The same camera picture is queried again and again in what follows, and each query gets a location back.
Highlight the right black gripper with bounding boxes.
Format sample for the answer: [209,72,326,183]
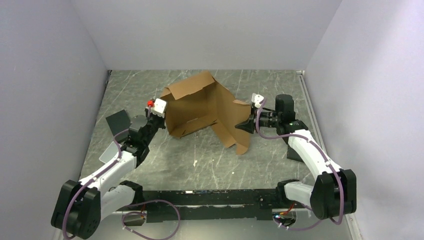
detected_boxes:
[235,106,281,134]

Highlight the brown cardboard box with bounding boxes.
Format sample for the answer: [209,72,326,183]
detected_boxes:
[160,70,251,155]

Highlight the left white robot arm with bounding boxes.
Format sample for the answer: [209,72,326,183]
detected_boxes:
[51,113,166,240]

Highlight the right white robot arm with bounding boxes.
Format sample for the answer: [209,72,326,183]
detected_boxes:
[235,93,357,225]

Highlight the left black rectangular pad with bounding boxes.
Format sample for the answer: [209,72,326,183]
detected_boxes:
[105,109,131,136]

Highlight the black rectangular pad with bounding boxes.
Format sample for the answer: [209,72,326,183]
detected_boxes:
[286,146,304,163]
[105,109,131,136]

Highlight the right black rectangular pad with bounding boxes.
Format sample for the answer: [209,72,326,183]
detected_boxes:
[286,146,304,163]

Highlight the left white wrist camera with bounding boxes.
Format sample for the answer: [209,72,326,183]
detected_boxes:
[146,98,168,118]

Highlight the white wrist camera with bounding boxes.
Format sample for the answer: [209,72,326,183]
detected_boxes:
[146,98,168,118]
[250,93,265,109]

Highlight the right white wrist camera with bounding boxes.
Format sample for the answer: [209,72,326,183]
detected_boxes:
[250,93,265,109]

